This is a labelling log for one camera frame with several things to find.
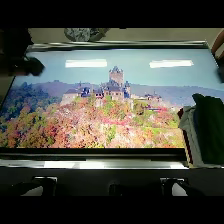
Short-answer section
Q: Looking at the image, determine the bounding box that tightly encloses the green T-shirt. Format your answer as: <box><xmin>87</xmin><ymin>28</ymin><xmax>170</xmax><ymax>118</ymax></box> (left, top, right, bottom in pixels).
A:
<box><xmin>191</xmin><ymin>92</ymin><xmax>224</xmax><ymax>166</ymax></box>

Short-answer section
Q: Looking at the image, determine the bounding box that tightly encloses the grey patterned garment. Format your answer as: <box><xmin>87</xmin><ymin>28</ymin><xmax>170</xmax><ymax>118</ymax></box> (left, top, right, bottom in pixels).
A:
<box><xmin>63</xmin><ymin>27</ymin><xmax>110</xmax><ymax>43</ymax></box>

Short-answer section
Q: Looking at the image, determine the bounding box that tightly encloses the person's forearm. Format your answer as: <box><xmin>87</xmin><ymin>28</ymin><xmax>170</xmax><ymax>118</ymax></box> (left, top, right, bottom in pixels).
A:
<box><xmin>210</xmin><ymin>28</ymin><xmax>224</xmax><ymax>61</ymax></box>

